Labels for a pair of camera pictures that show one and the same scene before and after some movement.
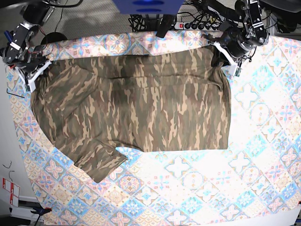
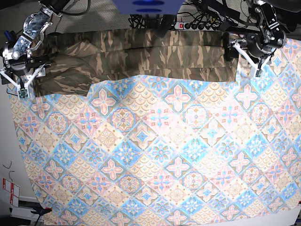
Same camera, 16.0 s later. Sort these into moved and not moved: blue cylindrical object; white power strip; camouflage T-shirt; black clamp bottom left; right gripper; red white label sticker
Moved: right gripper; camouflage T-shirt
Not moved: white power strip; black clamp bottom left; red white label sticker; blue cylindrical object
